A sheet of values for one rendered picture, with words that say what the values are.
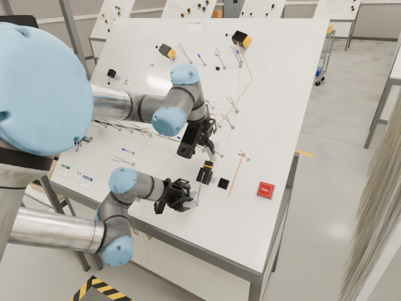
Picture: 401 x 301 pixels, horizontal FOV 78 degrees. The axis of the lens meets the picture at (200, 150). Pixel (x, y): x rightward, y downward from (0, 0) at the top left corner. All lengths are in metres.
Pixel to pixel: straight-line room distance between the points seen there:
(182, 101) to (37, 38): 0.40
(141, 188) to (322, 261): 1.70
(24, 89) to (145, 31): 1.32
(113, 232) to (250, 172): 0.55
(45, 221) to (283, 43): 1.05
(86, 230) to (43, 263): 1.76
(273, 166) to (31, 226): 0.76
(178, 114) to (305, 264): 1.74
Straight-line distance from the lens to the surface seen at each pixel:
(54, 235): 0.64
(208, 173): 0.94
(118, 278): 2.09
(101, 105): 0.56
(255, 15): 7.95
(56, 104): 0.27
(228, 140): 1.04
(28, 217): 0.64
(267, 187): 0.94
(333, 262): 2.22
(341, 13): 9.58
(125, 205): 0.76
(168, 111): 0.59
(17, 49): 0.26
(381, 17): 11.66
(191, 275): 1.33
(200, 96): 0.69
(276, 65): 1.14
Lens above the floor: 1.70
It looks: 32 degrees down
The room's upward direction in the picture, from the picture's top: 3 degrees counter-clockwise
